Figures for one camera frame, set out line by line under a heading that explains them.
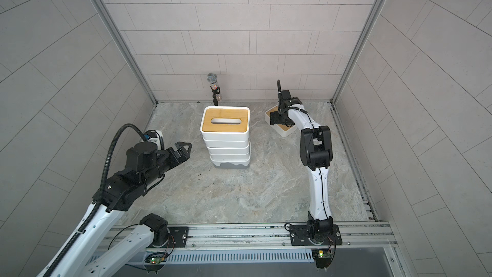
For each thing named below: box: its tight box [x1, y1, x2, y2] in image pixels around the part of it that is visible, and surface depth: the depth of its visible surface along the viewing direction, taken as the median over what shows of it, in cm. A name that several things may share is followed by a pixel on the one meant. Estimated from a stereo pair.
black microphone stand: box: [206, 72, 221, 107], surface depth 95 cm
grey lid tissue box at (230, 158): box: [208, 151, 252, 163], surface depth 86 cm
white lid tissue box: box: [210, 159, 252, 170], surface depth 86 cm
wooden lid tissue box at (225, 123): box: [199, 105, 251, 142], surface depth 72 cm
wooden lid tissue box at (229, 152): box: [206, 145, 252, 156], surface depth 80 cm
